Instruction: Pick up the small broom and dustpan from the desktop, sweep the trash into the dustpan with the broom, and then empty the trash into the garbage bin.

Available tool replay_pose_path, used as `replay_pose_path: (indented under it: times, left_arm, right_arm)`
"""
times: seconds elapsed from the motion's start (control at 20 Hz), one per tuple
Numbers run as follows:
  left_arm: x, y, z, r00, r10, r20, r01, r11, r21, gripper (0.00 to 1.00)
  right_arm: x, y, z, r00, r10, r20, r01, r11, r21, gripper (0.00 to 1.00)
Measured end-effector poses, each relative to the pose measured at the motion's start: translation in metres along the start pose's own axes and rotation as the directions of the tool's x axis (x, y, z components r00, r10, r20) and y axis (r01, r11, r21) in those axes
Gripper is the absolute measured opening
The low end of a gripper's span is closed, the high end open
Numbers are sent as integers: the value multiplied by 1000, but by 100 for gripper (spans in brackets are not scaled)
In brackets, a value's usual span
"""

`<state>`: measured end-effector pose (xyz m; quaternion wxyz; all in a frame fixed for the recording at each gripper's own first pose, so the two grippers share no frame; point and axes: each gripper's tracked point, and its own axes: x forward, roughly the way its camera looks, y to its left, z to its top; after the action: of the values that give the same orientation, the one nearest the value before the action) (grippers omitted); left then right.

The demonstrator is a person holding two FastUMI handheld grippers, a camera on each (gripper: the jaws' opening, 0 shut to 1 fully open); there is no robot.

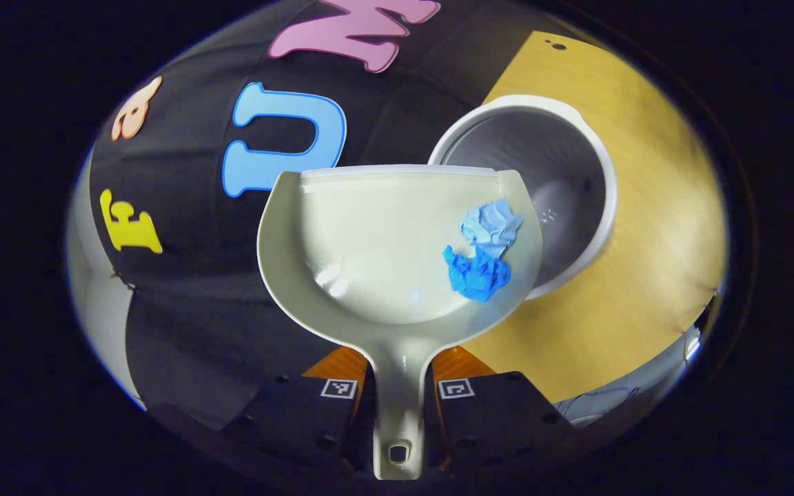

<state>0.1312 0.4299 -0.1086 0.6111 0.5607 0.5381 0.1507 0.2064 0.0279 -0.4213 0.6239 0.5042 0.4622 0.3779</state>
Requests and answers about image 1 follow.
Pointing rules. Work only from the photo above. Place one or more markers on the white garbage bin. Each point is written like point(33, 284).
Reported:
point(562, 172)

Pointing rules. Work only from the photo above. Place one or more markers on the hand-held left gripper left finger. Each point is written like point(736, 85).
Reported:
point(300, 420)

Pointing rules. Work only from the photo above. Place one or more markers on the grey dustpan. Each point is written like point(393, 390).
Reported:
point(383, 248)

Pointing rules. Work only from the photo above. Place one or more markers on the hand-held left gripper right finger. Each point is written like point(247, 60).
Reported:
point(500, 420)

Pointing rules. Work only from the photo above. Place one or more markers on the dark blue paper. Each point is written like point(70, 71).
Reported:
point(476, 279)

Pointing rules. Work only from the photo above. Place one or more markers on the light blue paper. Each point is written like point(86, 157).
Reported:
point(490, 227)

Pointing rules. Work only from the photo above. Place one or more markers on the wooden desktop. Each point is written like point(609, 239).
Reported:
point(652, 241)

